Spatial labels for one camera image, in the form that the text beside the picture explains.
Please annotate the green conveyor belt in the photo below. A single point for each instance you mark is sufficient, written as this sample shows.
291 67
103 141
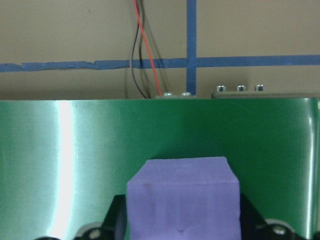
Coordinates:
200 130

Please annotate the purple foam block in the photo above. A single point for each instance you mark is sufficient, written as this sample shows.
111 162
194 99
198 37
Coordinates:
182 200

